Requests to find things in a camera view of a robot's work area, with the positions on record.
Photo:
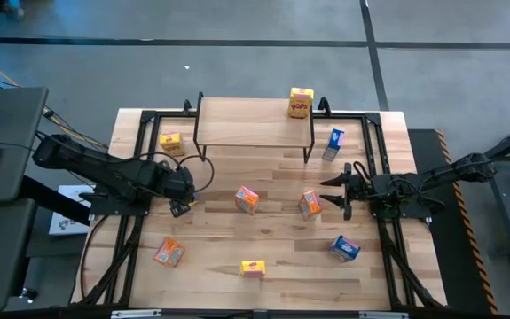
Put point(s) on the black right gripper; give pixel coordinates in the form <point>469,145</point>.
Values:
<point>358,190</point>

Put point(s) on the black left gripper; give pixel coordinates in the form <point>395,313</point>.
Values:
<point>179,184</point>

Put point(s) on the orange Frosted Mini Wheats box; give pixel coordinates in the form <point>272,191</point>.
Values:
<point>169,252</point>
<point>246,199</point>
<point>309,204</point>

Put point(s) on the yellow Corn Pops cereal box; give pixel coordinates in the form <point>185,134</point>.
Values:
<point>171,142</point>
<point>300,106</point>
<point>253,268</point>

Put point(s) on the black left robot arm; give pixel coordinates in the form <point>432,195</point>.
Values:
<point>104,170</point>

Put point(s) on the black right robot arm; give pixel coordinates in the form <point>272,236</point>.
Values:
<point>441,175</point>

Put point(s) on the wooden shelf with black legs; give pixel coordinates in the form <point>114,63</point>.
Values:
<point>245,124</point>

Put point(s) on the black mat with hazard stripe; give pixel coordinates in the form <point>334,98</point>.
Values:
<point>423,159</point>

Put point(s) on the black metal stand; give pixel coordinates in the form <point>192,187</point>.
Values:
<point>509,195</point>

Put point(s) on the black caster wheel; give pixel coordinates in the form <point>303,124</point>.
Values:
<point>28,294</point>

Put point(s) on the black aluminium table frame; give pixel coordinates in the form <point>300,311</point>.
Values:
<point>373,118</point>

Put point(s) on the silver aluminium bracket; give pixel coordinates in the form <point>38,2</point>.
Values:
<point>135,313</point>
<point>383,315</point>

